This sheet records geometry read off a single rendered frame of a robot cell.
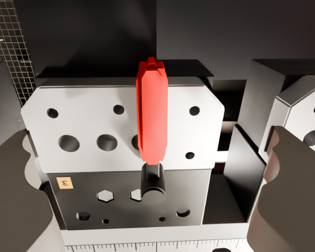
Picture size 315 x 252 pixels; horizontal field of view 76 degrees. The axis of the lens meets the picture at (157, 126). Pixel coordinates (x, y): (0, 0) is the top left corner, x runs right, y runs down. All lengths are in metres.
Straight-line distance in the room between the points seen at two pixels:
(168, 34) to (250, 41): 0.27
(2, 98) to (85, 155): 0.12
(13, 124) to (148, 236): 0.20
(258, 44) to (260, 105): 0.56
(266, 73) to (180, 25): 0.50
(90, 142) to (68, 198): 0.07
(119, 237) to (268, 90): 0.22
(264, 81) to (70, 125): 0.18
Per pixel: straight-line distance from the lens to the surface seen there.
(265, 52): 0.79
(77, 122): 0.16
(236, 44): 0.74
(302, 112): 0.19
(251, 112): 0.24
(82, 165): 0.19
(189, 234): 0.27
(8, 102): 0.26
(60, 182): 0.21
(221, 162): 0.52
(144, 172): 0.15
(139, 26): 0.17
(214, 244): 0.30
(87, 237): 0.28
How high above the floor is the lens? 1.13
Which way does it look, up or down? 30 degrees up
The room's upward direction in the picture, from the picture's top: 180 degrees counter-clockwise
